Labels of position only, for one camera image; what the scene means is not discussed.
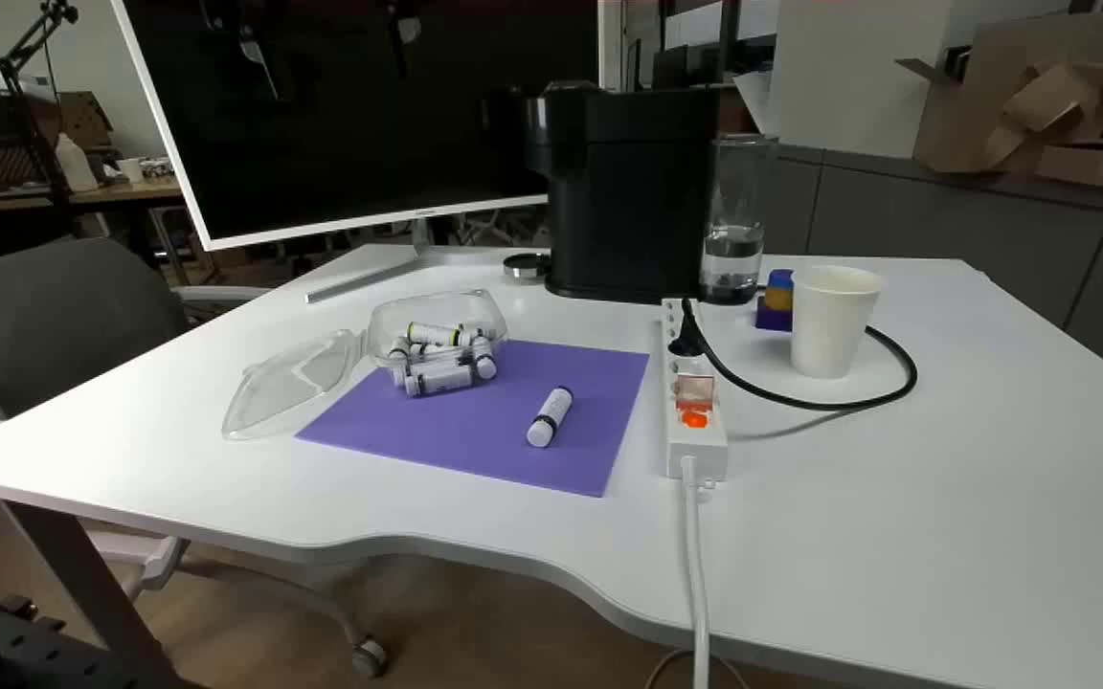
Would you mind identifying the white power strip orange switch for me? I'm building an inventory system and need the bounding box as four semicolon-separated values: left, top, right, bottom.
656;293;737;484

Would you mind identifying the purple mat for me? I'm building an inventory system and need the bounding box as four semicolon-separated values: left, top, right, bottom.
295;335;650;502

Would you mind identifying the clear plastic container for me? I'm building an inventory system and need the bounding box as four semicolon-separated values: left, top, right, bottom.
363;286;513;396

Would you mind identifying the black coffee machine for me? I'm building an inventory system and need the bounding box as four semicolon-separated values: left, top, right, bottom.
525;77;725;307

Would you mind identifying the white monitor stand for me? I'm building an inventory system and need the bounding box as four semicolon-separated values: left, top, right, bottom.
304;218;544;307

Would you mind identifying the blue and yellow block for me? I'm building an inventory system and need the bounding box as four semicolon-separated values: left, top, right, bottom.
756;262;802;335

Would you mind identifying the white paper cup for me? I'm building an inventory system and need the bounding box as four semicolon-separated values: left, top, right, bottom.
789;258;890;383

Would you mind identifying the large white-framed monitor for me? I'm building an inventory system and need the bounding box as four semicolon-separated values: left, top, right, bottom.
107;0;626;255

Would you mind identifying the grey cabinet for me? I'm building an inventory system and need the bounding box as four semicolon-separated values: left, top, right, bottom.
756;146;1103;396

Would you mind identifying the wooden background desk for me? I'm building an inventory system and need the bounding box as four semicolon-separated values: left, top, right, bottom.
0;174;185;258

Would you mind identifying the white plastic bottle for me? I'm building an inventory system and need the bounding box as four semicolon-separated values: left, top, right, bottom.
51;130;102;193

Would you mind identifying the grey office chair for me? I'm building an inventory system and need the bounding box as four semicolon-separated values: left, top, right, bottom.
0;233;396;679

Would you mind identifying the brown cardboard box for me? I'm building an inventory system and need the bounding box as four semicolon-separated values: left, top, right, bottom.
894;2;1103;184

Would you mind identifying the dark table leg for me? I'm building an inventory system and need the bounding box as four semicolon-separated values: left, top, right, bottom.
0;502;181;689

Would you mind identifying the black power cable with plug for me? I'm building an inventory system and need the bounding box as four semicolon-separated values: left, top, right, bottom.
666;293;924;412

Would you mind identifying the thick white power strip cable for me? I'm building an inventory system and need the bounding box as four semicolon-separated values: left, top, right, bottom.
675;454;721;689

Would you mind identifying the black perforated frame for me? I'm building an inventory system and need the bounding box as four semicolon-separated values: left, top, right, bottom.
0;591;115;689

